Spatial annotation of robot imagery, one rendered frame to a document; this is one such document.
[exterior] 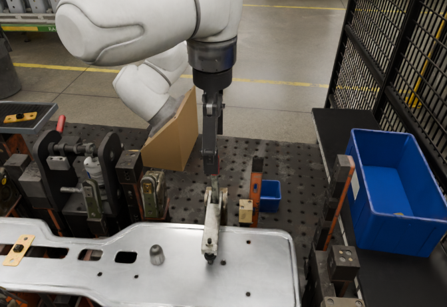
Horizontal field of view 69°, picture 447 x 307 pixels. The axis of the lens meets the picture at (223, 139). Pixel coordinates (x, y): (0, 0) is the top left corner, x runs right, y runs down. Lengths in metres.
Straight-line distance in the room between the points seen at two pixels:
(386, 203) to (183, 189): 0.77
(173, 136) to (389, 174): 0.79
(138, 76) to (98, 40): 0.97
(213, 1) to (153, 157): 1.02
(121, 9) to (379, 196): 0.80
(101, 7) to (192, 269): 0.59
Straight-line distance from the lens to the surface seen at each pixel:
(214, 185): 0.80
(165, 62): 1.38
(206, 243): 0.74
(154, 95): 1.38
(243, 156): 1.51
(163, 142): 1.36
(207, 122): 0.59
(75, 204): 1.05
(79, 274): 0.86
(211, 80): 0.59
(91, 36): 0.42
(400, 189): 1.03
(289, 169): 1.48
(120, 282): 0.82
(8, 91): 3.92
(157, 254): 0.79
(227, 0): 0.52
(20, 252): 0.96
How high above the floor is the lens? 1.70
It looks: 38 degrees down
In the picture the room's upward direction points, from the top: straight up
